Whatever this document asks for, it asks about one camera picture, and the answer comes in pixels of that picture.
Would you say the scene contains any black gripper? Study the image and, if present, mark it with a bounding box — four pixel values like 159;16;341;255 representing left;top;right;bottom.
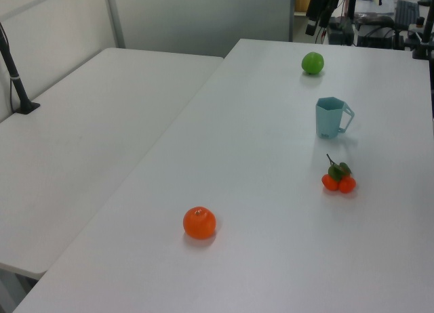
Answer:
304;0;332;37

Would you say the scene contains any light blue hexagonal mug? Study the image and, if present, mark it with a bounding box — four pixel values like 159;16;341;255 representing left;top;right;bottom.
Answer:
315;96;356;140

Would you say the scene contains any black equipment box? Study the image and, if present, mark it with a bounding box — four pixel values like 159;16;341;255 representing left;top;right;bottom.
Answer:
327;16;355;46

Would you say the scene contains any green apple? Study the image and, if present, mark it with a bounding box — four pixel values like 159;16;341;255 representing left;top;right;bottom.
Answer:
301;51;325;76

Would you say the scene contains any grey striped chair back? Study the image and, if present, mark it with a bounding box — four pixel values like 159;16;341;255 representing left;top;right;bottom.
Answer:
395;0;421;25

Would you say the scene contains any small mandarins cluster with leaves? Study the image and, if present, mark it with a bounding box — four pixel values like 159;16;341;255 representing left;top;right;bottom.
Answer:
321;153;357;194

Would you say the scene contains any large orange mandarin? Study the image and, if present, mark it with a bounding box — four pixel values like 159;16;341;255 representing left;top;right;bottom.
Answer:
182;206;217;240

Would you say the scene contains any white side table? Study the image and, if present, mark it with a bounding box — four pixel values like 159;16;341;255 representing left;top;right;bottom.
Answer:
0;47;225;313

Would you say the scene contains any black camera stand pole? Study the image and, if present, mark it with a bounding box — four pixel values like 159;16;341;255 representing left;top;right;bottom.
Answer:
0;21;41;116
411;0;434;60

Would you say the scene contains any grey partition frame post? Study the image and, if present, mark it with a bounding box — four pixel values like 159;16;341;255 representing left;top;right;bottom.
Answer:
104;0;127;50

